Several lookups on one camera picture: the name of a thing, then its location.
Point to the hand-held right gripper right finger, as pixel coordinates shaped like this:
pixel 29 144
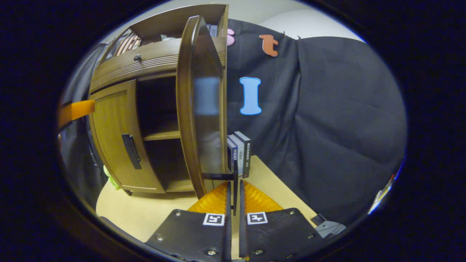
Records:
pixel 276 233

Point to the dark cover book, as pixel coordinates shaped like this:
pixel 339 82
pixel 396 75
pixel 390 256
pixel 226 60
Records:
pixel 232 156

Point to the wooden double-door shoe cabinet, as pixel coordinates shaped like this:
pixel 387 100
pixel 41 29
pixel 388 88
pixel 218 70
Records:
pixel 160 23

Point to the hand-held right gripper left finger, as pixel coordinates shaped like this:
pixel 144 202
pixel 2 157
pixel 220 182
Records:
pixel 189 236

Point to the wooden inner cabinet shelf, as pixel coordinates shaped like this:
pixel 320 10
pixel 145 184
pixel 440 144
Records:
pixel 164 135

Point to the grey plastic box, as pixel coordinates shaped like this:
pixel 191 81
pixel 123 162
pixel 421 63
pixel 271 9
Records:
pixel 329 227

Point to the dark blue book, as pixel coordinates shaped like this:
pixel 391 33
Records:
pixel 208 30

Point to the wooden cabinet drawer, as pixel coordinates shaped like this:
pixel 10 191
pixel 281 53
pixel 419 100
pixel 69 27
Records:
pixel 145 67

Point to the wooden cabinet door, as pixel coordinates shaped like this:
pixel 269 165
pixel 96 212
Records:
pixel 113 123
pixel 204 109

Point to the black backdrop cloth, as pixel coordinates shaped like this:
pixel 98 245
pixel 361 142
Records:
pixel 327 109

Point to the black spine book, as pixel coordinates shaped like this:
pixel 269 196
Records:
pixel 244 153

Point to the light green soft object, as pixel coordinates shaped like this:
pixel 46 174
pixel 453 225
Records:
pixel 110 178

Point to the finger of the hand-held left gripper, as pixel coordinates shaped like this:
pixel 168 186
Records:
pixel 78 109

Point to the grey spine book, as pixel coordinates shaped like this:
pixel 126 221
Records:
pixel 238 154

